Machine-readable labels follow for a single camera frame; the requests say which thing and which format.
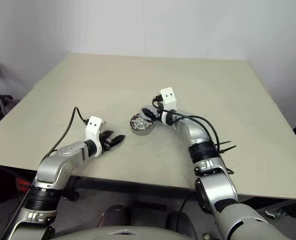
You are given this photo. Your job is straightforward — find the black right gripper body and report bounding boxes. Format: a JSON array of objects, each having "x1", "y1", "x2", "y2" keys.
[{"x1": 152, "y1": 92, "x2": 164, "y2": 112}]

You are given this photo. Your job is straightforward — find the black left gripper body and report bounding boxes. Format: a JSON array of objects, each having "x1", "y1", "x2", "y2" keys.
[{"x1": 99, "y1": 136, "x2": 115, "y2": 153}]

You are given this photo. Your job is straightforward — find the silver spoked rotor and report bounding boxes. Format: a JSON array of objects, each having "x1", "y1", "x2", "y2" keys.
[{"x1": 131, "y1": 114, "x2": 151, "y2": 131}]

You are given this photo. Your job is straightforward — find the round motor housing copper windings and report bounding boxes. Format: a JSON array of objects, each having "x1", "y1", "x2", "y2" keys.
[{"x1": 129, "y1": 112, "x2": 154, "y2": 137}]

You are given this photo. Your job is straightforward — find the dark rounded shape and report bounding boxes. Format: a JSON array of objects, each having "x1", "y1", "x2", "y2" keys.
[
  {"x1": 97, "y1": 204, "x2": 128, "y2": 230},
  {"x1": 166, "y1": 211, "x2": 195, "y2": 237}
]

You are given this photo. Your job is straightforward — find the red object under table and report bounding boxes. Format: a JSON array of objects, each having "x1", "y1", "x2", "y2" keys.
[{"x1": 14, "y1": 176, "x2": 33, "y2": 193}]

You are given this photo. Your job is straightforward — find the grey robot torso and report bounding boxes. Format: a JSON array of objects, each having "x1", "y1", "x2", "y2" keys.
[{"x1": 50, "y1": 226, "x2": 223, "y2": 240}]

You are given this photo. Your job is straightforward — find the grey sneaker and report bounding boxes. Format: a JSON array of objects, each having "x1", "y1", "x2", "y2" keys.
[{"x1": 265, "y1": 208, "x2": 286, "y2": 221}]

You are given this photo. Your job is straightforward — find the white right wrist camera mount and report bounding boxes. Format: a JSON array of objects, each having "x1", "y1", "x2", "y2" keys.
[{"x1": 160, "y1": 87, "x2": 178, "y2": 125}]

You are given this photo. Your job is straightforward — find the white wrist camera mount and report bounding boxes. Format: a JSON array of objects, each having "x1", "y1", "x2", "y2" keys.
[
  {"x1": 84, "y1": 115, "x2": 106, "y2": 158},
  {"x1": 160, "y1": 87, "x2": 178, "y2": 125}
]

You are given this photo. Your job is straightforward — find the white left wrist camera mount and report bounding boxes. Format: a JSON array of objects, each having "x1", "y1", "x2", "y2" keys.
[{"x1": 84, "y1": 115, "x2": 106, "y2": 158}]

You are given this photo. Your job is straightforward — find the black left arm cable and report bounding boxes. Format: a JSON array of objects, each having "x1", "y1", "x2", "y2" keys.
[{"x1": 40, "y1": 106, "x2": 88, "y2": 162}]

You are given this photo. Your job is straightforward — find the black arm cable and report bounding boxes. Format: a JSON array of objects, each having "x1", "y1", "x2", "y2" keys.
[
  {"x1": 152, "y1": 98, "x2": 220, "y2": 151},
  {"x1": 40, "y1": 106, "x2": 88, "y2": 162},
  {"x1": 172, "y1": 112, "x2": 222, "y2": 151}
]

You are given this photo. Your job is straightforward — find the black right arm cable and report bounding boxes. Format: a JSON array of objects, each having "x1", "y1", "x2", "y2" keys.
[
  {"x1": 172, "y1": 112, "x2": 222, "y2": 151},
  {"x1": 152, "y1": 98, "x2": 220, "y2": 151}
]

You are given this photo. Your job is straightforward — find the black hanging robot cable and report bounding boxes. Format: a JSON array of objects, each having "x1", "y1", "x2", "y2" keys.
[{"x1": 176, "y1": 193, "x2": 197, "y2": 216}]

